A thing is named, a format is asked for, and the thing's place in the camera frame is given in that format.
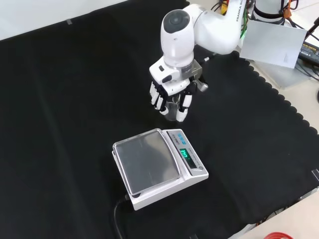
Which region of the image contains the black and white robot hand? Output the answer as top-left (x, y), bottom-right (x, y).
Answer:
top-left (149, 58), bottom-right (197, 122)

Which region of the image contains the clear glass beaker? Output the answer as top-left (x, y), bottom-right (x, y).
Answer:
top-left (165, 101), bottom-right (181, 121)

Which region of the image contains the white electronic balance steel pan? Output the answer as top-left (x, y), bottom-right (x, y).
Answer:
top-left (112, 128), bottom-right (209, 211)

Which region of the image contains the pale grey board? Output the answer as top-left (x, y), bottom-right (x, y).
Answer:
top-left (239, 19), bottom-right (308, 69)

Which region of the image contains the black bench cloth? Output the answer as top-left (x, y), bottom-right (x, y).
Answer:
top-left (0, 0), bottom-right (319, 239)

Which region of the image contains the black power adapter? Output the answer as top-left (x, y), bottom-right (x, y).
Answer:
top-left (298, 41), bottom-right (319, 63)

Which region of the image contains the red round object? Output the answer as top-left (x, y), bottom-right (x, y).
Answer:
top-left (264, 232), bottom-right (297, 239)

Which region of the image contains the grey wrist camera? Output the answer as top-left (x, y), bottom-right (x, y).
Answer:
top-left (190, 61), bottom-right (209, 93)

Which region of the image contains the black balance power cable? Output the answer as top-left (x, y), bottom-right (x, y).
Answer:
top-left (114, 194), bottom-right (130, 239)

